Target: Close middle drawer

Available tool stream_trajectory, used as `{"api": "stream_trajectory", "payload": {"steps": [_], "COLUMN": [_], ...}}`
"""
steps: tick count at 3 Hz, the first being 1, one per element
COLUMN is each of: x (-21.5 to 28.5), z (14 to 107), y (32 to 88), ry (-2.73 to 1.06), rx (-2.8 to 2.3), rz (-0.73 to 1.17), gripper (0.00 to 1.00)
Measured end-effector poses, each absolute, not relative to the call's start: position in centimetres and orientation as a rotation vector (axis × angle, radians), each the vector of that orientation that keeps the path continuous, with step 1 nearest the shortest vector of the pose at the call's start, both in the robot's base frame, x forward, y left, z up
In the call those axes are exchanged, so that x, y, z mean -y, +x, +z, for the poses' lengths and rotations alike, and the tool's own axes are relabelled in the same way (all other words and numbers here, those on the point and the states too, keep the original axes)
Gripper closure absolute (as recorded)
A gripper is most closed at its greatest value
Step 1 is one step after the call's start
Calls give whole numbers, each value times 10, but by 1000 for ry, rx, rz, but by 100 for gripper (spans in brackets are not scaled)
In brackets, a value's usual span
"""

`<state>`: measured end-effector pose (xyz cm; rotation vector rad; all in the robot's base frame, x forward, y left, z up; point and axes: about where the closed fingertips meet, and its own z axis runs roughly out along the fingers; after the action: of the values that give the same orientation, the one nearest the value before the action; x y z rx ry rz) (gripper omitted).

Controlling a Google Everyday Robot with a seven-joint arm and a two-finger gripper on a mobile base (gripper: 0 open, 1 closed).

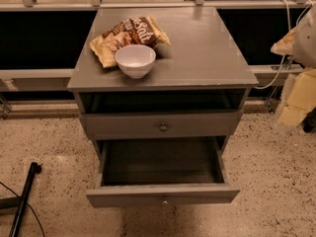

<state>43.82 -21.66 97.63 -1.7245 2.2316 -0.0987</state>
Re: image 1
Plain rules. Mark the black tripod stand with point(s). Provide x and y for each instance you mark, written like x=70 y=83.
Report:
x=20 y=202

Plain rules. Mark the yellow foam padded gripper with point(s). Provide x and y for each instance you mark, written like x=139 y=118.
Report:
x=306 y=43

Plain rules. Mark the brown yellow chip bag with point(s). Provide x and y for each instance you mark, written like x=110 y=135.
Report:
x=141 y=30

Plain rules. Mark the metal railing frame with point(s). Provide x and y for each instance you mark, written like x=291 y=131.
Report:
x=41 y=39

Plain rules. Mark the white ceramic bowl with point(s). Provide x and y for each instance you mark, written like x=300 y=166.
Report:
x=135 y=60

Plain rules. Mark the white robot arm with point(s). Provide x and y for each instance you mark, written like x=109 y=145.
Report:
x=298 y=97

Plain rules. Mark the grey drawer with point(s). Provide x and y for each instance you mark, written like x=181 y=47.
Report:
x=164 y=171
x=159 y=125

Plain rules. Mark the grey wooden drawer cabinet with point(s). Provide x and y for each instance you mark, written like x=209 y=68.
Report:
x=201 y=70

